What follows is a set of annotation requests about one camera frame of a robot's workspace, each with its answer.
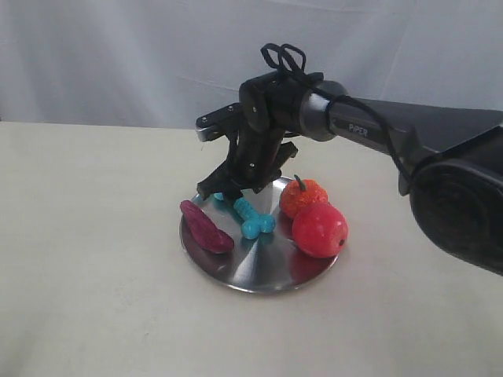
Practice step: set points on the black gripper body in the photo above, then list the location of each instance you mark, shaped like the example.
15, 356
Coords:
273, 109

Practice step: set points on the teal toy bone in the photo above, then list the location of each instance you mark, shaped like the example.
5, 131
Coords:
253, 223

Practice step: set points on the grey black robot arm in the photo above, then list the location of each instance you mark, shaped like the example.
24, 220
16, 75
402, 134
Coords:
449, 160

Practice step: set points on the purple sweet potato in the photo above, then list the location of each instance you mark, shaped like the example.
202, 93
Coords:
204, 231

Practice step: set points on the small orange pumpkin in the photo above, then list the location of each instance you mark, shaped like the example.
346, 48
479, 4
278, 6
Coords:
300, 193

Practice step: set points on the round stainless steel plate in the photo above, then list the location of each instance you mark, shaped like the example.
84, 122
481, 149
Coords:
269, 264

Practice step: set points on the red apple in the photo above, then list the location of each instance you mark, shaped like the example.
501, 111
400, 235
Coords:
320, 230

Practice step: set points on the white fabric backdrop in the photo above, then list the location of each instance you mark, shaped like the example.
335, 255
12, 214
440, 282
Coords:
164, 63

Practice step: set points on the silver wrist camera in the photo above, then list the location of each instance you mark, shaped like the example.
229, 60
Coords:
221, 122

